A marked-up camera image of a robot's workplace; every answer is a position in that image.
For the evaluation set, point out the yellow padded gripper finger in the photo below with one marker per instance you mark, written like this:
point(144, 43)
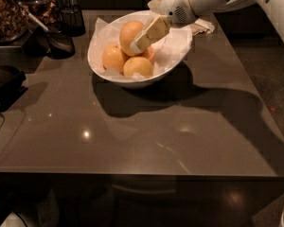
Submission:
point(154, 30)

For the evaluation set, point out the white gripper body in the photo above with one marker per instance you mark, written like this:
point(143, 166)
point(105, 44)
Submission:
point(174, 4)

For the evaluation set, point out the orange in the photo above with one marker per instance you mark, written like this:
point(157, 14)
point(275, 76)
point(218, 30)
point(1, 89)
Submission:
point(127, 33)
point(138, 65)
point(114, 57)
point(149, 54)

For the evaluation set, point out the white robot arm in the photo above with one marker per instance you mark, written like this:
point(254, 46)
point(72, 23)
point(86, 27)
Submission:
point(274, 10)

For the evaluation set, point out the white paper bowl liner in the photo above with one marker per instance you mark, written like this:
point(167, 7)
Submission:
point(173, 48)

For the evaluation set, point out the white ceramic bowl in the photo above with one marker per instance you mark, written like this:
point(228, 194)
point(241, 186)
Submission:
point(176, 48)

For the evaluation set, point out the folded paper napkin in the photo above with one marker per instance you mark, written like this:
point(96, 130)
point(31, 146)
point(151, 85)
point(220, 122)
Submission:
point(202, 26)

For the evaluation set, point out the black mesh pen cup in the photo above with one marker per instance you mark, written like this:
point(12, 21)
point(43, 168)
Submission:
point(72, 16)

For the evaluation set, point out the large glass snack jar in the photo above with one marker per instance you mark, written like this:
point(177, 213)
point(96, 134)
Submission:
point(13, 22)

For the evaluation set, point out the dark brown tray device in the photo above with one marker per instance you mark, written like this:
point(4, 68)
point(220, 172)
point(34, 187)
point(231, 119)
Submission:
point(11, 85)

